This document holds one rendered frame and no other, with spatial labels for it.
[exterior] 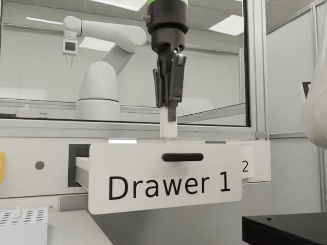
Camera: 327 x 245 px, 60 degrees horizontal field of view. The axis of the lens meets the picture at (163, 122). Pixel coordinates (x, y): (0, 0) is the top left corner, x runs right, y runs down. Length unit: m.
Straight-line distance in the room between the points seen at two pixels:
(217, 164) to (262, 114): 0.56
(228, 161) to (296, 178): 2.08
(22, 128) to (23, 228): 0.32
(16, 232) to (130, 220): 0.39
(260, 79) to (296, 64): 1.58
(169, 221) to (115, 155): 0.47
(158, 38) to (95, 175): 0.32
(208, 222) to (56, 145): 0.52
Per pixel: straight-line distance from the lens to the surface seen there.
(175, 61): 0.59
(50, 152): 0.79
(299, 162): 2.59
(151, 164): 0.48
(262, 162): 1.08
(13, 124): 0.79
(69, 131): 0.79
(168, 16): 0.63
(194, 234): 0.95
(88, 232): 0.59
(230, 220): 1.01
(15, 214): 0.58
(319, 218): 0.58
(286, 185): 2.72
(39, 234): 0.54
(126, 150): 0.47
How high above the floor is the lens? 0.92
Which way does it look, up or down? 5 degrees up
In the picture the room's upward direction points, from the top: straight up
